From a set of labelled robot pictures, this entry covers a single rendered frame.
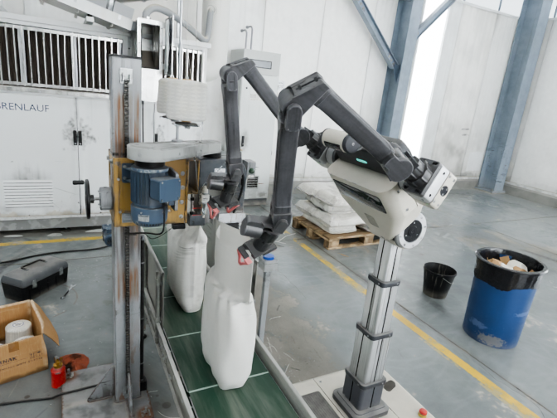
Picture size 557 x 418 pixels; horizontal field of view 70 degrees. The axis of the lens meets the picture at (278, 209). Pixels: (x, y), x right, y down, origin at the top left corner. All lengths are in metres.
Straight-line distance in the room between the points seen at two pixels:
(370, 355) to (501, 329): 1.72
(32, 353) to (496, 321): 3.08
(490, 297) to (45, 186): 4.16
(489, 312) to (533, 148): 6.89
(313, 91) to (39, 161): 3.87
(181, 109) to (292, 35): 5.09
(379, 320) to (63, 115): 3.64
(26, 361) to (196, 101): 1.80
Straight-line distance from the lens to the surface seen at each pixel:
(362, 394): 2.07
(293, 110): 1.01
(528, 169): 10.03
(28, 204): 4.76
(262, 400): 1.96
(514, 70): 10.19
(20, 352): 2.75
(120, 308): 2.19
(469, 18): 9.16
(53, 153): 4.62
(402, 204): 1.49
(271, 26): 6.52
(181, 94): 1.68
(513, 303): 3.42
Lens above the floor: 1.69
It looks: 16 degrees down
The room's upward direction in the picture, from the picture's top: 6 degrees clockwise
